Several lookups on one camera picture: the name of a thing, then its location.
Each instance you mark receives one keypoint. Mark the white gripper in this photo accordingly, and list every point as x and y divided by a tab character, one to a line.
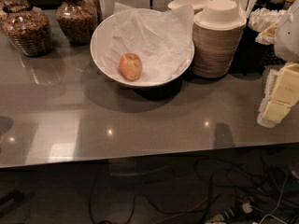
289	38

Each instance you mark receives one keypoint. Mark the large white bowl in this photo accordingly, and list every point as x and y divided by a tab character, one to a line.
102	44

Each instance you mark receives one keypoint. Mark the red yellow apple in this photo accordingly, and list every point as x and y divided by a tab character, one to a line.
130	66

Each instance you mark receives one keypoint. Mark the white napkin stack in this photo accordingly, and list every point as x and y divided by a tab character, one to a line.
262	18

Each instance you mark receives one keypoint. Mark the dark bottle with cap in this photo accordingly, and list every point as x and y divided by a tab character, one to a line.
275	4

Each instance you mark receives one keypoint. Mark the stack of beige paper bowls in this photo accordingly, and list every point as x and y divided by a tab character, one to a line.
217	31

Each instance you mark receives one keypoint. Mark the white paper liner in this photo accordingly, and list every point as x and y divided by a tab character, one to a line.
155	38

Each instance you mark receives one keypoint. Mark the power strip on floor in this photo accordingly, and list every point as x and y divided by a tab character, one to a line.
225	216

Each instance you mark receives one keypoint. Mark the glass jar of cereal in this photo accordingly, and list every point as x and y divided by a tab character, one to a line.
78	20

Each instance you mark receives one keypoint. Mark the glass jar of granola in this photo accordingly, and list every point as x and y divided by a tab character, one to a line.
27	28

